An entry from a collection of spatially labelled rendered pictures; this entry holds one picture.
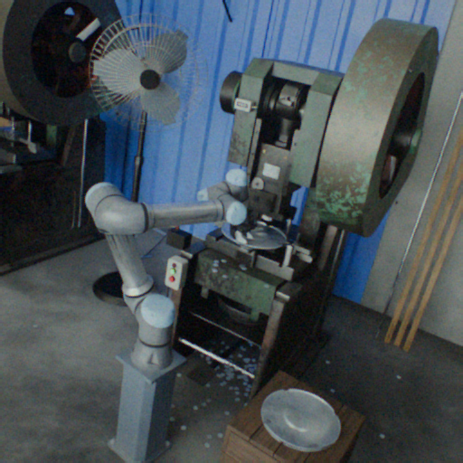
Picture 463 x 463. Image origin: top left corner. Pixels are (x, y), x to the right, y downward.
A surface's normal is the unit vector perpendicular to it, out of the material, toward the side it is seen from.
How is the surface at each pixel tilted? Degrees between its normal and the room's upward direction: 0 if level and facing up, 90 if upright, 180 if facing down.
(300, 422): 0
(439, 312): 90
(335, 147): 95
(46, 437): 0
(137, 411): 90
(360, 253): 90
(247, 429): 0
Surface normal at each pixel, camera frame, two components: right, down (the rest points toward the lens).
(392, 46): -0.18, -0.52
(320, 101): -0.48, 0.25
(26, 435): 0.18, -0.91
